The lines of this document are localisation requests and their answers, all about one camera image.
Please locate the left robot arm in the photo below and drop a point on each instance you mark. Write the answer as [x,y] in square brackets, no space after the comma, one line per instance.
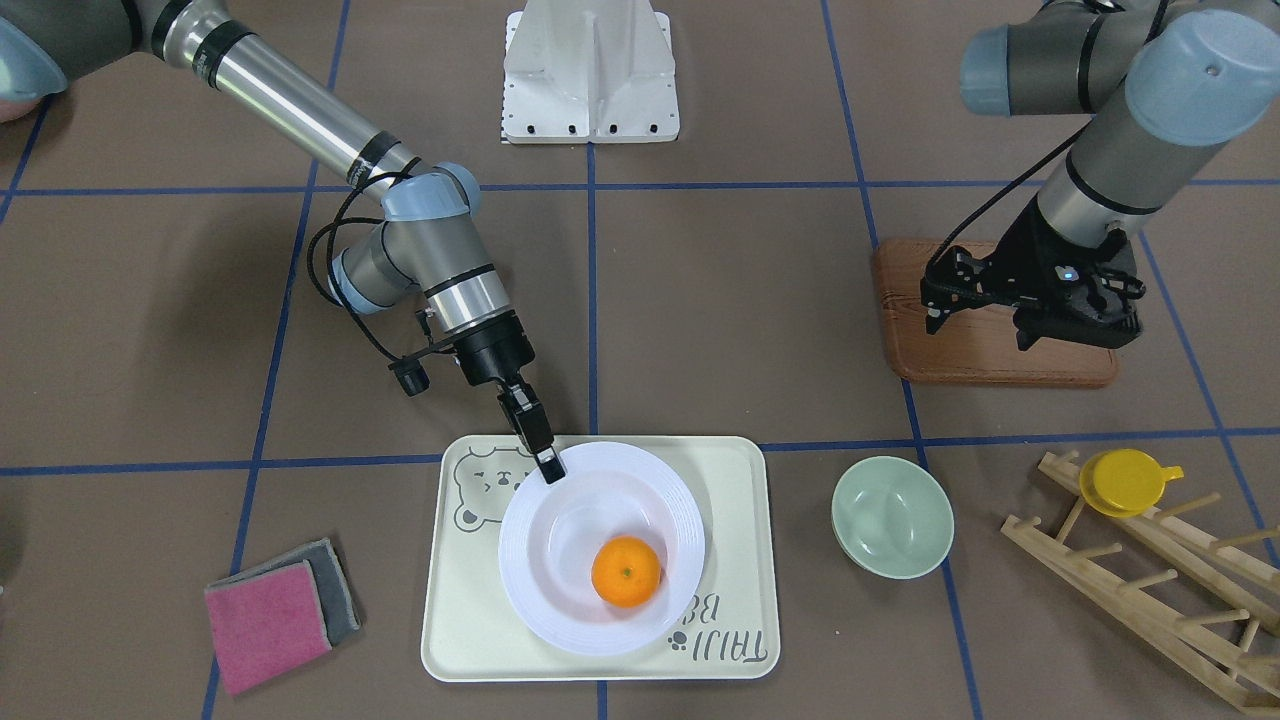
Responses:
[1166,87]

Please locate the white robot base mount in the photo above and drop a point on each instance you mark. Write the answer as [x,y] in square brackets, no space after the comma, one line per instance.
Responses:
[589,72]

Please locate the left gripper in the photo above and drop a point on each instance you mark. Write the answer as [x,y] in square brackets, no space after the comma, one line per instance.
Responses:
[1022,252]

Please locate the white round plate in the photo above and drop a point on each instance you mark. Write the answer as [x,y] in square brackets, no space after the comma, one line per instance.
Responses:
[551,533]

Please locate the green bowl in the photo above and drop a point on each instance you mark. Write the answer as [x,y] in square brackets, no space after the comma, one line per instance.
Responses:
[892,518]

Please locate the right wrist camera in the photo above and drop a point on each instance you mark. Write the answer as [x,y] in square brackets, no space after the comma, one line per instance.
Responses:
[409,369]

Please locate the cream bear tray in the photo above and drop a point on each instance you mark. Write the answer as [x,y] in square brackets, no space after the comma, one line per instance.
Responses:
[729,631]

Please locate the yellow mug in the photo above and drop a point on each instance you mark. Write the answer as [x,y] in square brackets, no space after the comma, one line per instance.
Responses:
[1125,482]

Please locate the wooden cutting board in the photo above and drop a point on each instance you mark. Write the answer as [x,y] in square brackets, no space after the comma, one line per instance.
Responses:
[976,348]

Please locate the wooden drying rack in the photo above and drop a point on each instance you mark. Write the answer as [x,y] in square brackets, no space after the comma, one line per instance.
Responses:
[1211,608]

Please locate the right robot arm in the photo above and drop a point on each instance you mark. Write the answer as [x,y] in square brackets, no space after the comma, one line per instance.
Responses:
[426,242]

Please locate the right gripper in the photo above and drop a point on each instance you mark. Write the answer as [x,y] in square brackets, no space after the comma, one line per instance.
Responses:
[494,353]

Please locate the grey cloth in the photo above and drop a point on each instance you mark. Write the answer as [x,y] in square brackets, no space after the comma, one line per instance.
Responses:
[335,599]

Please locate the orange fruit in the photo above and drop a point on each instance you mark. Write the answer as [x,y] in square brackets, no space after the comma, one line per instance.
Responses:
[626,572]

